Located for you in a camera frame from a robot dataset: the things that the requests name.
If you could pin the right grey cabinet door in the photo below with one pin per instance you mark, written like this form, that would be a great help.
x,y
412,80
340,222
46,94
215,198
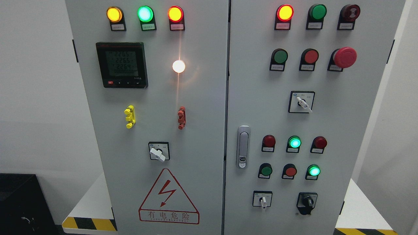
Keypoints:
x,y
259,98

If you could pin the black rotary knob switch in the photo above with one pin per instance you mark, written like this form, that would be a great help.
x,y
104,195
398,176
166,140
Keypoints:
x,y
306,202

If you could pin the red emergency stop mushroom button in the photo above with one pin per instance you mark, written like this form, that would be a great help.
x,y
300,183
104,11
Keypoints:
x,y
342,58

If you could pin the dark red buzzer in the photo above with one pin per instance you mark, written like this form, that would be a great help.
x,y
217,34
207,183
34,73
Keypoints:
x,y
347,17

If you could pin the green lit indicator middle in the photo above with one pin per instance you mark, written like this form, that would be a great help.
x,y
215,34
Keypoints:
x,y
293,144

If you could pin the red terminal connector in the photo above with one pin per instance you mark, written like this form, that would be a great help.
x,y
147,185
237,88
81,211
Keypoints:
x,y
182,117

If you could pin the white lit indicator light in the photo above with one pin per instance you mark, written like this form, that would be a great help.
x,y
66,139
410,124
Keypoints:
x,y
178,66

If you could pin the white platform with hazard stripes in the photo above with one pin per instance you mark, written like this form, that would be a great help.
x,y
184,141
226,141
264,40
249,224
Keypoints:
x,y
93,214

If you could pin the red lit indicator right door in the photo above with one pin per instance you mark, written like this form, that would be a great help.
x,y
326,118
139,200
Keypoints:
x,y
283,18

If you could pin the green lit indicator lower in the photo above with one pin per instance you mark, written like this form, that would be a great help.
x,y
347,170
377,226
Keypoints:
x,y
312,172

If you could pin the green push button lower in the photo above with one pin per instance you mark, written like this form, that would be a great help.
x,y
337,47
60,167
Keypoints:
x,y
265,171

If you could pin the green push button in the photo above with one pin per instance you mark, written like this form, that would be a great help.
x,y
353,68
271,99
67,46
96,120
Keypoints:
x,y
278,60
265,171

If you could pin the red-orange indicator light top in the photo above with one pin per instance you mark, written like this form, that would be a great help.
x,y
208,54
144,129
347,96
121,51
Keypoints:
x,y
176,18

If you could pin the green push button upper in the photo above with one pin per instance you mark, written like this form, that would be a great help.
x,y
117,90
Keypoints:
x,y
278,60

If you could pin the black box lower left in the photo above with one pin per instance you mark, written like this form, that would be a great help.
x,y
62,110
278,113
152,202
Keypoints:
x,y
23,208

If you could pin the white selector switch left door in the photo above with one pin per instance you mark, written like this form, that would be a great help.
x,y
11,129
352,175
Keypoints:
x,y
159,151

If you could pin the dark red indicator left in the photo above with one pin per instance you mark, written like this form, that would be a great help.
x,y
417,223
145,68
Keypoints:
x,y
268,144

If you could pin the black digital power meter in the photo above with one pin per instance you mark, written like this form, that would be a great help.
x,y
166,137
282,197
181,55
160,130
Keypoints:
x,y
122,64

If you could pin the dark red indicator right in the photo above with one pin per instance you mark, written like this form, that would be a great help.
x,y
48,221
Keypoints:
x,y
318,145

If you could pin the red push button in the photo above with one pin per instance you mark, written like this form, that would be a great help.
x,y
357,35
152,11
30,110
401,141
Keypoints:
x,y
308,59
289,172

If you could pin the yellow indicator light top left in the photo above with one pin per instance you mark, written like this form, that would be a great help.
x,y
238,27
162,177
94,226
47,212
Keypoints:
x,y
116,18

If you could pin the white selector switch upper right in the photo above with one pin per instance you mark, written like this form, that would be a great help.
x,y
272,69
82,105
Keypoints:
x,y
301,102

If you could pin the green lit indicator light top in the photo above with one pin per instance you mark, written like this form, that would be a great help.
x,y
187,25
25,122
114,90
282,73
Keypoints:
x,y
147,18

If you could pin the dark red indicator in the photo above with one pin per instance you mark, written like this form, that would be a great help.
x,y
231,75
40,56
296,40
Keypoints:
x,y
268,144
318,145

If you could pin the white selector switch lower right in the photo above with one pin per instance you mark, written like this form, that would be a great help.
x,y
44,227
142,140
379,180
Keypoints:
x,y
262,199

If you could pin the silver door lock handle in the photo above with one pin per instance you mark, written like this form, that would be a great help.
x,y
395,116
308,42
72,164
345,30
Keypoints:
x,y
242,146

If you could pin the red high voltage warning sticker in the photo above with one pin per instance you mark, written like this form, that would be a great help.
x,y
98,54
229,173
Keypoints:
x,y
167,202

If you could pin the green unlit indicator top right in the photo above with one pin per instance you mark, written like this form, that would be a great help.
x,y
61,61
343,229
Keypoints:
x,y
315,18

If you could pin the grey cabinet door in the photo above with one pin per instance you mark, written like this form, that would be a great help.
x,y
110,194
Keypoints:
x,y
259,98
197,151

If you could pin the red push button upper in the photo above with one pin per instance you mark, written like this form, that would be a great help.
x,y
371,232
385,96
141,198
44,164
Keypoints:
x,y
308,59

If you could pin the red push button lower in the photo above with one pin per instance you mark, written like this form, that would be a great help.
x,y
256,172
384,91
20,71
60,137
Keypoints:
x,y
289,172

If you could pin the yellow terminal connector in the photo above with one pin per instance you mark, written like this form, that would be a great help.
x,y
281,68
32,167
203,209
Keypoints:
x,y
130,116

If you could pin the white selector switch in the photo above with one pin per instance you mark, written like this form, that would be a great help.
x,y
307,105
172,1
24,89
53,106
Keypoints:
x,y
262,199
301,102

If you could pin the left grey cabinet door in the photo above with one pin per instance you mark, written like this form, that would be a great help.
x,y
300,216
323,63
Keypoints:
x,y
197,151

